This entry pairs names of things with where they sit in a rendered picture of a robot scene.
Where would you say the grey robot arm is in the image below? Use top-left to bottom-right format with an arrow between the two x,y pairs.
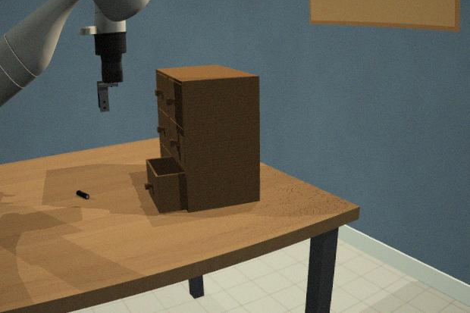
0,0 -> 149,107

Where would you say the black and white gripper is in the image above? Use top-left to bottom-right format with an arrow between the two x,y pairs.
80,12 -> 127,112

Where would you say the dark brown drawer front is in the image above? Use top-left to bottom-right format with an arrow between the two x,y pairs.
145,156 -> 188,214
155,73 -> 168,113
157,108 -> 171,151
169,118 -> 185,169
160,142 -> 171,158
167,78 -> 183,126

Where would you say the brown wooden chest of drawers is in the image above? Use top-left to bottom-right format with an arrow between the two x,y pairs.
156,65 -> 260,213

